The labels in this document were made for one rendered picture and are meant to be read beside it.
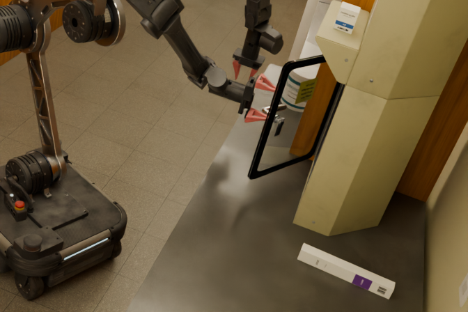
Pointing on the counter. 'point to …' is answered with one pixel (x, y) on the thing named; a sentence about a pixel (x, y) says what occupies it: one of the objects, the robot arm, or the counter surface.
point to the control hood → (340, 42)
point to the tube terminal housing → (384, 104)
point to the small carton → (347, 17)
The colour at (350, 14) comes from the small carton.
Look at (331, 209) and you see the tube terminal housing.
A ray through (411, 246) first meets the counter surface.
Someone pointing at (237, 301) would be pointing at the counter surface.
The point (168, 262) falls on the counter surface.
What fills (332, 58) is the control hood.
